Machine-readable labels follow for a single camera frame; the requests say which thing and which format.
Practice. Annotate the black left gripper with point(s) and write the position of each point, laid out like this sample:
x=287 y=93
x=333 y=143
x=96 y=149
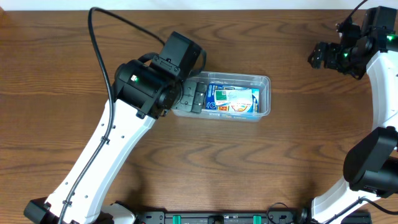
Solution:
x=193 y=94

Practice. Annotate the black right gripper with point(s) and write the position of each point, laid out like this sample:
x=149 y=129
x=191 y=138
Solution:
x=328 y=55

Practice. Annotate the blue Kool Fever box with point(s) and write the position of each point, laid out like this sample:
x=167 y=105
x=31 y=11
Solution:
x=210 y=101

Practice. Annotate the clear plastic container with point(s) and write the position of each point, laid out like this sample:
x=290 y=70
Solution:
x=262 y=83

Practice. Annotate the white green Panadol box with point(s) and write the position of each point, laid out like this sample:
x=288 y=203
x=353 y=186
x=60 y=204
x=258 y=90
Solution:
x=233 y=97

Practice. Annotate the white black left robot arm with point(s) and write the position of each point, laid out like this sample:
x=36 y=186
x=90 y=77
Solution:
x=144 y=89

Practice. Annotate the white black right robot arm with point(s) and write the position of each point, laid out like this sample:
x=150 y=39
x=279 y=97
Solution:
x=369 y=169

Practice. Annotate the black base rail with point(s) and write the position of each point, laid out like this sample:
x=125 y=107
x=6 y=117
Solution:
x=277 y=216

